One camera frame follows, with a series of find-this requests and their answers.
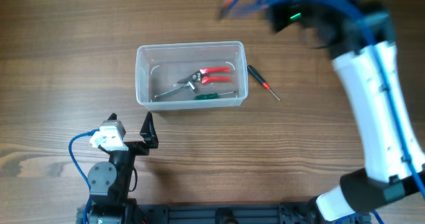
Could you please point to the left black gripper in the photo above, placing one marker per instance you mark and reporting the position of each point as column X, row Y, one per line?
column 149, row 133

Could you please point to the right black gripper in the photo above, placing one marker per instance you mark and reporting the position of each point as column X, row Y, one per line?
column 276, row 21

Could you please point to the black red precision screwdriver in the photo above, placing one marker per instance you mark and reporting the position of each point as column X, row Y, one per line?
column 261, row 80

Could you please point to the silver L-shaped socket wrench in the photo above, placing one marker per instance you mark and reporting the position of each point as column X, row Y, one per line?
column 190, row 85

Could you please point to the green handled screwdriver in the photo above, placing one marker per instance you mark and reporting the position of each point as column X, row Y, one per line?
column 211, row 96

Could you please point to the red handled snips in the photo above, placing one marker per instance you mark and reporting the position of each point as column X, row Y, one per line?
column 204, row 77

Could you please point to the clear plastic container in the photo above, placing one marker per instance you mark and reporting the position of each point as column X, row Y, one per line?
column 158, row 68

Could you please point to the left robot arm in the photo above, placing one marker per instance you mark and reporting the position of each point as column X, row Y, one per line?
column 110, row 182

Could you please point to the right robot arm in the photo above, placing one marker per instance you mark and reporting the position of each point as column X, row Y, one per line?
column 361, row 42

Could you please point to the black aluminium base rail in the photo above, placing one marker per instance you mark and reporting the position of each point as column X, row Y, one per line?
column 283, row 213

